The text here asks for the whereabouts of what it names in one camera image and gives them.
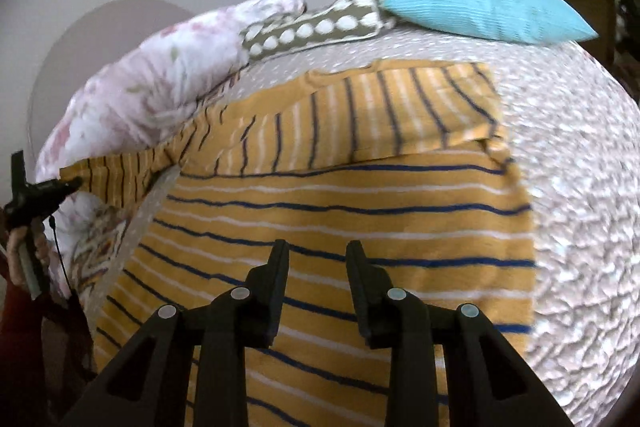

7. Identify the turquoise pillow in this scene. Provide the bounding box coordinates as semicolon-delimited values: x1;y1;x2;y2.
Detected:
379;0;601;46

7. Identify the patterned bed sheet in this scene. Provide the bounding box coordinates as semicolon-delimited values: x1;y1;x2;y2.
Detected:
70;207;132;300

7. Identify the person's left hand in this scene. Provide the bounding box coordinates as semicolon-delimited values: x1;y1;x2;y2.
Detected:
6;226;52;295

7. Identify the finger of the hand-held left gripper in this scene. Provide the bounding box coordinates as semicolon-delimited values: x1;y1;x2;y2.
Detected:
30;177;84;208

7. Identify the black thin cable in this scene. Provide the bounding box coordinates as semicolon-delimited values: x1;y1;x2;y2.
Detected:
49;216;77;299

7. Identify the pink rounded headboard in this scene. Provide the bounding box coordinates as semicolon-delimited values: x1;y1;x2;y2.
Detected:
30;0;196;142

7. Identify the beige quilted bed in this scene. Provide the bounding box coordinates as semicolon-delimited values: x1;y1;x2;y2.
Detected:
90;27;640;427

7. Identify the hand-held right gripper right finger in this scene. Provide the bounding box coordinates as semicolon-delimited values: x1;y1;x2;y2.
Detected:
346;241;576;427

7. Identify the olive white-patterned pillow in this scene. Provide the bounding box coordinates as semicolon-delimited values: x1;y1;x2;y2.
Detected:
239;0;398;60

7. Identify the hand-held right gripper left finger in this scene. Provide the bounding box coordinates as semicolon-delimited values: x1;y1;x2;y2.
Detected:
60;239;291;427

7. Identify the yellow striped shirt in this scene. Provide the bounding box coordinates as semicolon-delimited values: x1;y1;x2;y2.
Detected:
60;62;538;427

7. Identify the person's left forearm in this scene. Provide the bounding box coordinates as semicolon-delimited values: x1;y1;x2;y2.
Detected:
0;277;96;427

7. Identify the pink floral quilt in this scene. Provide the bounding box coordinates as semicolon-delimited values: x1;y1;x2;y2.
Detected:
35;0;307;258

